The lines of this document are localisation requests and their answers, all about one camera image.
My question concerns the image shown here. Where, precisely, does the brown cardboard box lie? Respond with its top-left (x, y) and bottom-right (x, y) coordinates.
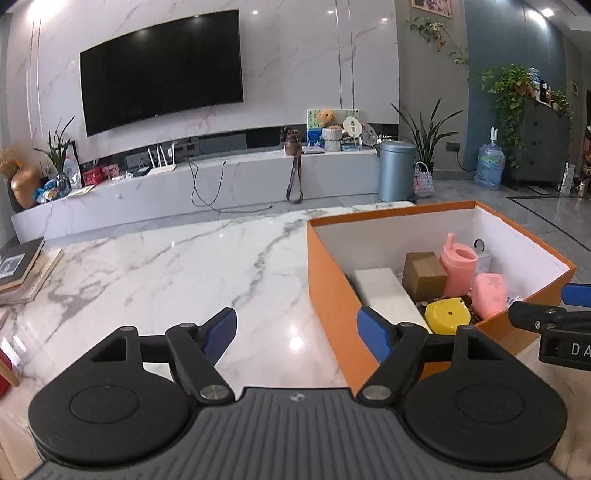
top-left (402, 252), bottom-right (449, 302)

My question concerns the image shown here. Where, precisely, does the trailing pothos plant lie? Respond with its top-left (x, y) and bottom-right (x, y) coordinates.
top-left (480, 65), bottom-right (573, 169)

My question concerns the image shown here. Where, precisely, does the black cable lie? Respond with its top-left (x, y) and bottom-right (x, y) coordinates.
top-left (187, 159), bottom-right (273, 213)

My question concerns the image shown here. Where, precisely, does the black book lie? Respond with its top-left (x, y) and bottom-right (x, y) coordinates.
top-left (0, 237), bottom-right (47, 289)

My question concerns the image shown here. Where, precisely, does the blue water jug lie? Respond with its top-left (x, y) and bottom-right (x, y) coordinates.
top-left (475, 129), bottom-right (507, 190)

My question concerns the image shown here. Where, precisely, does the green plant in glass vase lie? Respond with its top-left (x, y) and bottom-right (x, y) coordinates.
top-left (34, 115), bottom-right (77, 195)

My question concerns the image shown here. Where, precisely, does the marble television cabinet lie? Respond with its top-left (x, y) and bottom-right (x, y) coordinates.
top-left (10, 148), bottom-right (403, 243)

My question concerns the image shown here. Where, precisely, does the white box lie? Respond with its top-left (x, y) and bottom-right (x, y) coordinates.
top-left (353, 268), bottom-right (434, 334)

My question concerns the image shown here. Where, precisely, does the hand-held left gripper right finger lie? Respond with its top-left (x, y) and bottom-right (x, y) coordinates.
top-left (356, 305), bottom-right (509, 402)

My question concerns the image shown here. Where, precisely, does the blue snack bag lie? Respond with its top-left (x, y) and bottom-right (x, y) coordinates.
top-left (34, 178), bottom-right (61, 204)

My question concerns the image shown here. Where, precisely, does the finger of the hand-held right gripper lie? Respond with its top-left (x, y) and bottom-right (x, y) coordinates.
top-left (508, 300), bottom-right (591, 331)
top-left (560, 283), bottom-right (591, 306)

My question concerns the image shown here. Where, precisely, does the pink pump bottle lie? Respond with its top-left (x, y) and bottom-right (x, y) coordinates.
top-left (471, 272), bottom-right (509, 320)

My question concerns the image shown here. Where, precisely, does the woven basket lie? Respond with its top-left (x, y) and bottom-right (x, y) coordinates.
top-left (413, 161), bottom-right (435, 199)

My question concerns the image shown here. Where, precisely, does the white router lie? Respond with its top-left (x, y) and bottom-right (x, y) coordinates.
top-left (134, 143), bottom-right (179, 178)

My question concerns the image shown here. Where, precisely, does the brown bottle with strap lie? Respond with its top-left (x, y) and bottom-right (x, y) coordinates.
top-left (285, 129), bottom-right (304, 204)

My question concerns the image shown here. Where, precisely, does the long-leaf potted plant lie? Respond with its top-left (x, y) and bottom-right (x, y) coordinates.
top-left (392, 99), bottom-right (464, 172)

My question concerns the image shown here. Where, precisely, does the round paper fan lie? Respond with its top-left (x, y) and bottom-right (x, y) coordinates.
top-left (342, 116), bottom-right (363, 148)

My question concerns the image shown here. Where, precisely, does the black television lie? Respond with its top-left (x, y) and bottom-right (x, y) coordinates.
top-left (79, 10), bottom-right (245, 137)

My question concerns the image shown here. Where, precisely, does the yellow tape measure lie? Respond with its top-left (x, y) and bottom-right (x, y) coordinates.
top-left (424, 298), bottom-right (470, 334)

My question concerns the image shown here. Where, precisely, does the framed wall picture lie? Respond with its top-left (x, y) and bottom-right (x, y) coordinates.
top-left (412, 0), bottom-right (452, 20)

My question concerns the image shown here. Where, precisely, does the dark grey cabinet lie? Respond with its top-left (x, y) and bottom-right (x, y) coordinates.
top-left (496, 97), bottom-right (574, 188)

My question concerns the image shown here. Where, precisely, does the hanging vine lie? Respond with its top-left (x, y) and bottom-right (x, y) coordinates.
top-left (406, 16), bottom-right (470, 69)

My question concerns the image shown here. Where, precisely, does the pink cup with lid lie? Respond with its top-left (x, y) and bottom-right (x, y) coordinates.
top-left (438, 233), bottom-right (479, 297)

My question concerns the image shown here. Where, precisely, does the grey pedal bin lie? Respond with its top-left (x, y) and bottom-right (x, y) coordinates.
top-left (378, 140), bottom-right (417, 203)

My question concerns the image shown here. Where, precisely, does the green picture board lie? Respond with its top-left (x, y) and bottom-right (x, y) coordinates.
top-left (307, 108), bottom-right (360, 149)

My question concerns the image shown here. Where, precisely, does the gold vase with dried flowers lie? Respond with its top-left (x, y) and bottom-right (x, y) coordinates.
top-left (0, 148), bottom-right (43, 210)

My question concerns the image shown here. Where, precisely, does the stack of pale books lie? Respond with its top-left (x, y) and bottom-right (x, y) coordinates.
top-left (0, 247), bottom-right (64, 306)

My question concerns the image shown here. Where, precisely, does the orange cardboard box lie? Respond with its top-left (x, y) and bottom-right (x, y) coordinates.
top-left (305, 200), bottom-right (578, 393)

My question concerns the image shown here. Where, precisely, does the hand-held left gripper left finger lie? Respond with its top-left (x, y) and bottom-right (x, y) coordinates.
top-left (85, 308), bottom-right (238, 403)

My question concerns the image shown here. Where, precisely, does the red mug with wooden handle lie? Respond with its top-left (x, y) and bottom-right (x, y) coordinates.
top-left (0, 348), bottom-right (20, 400)

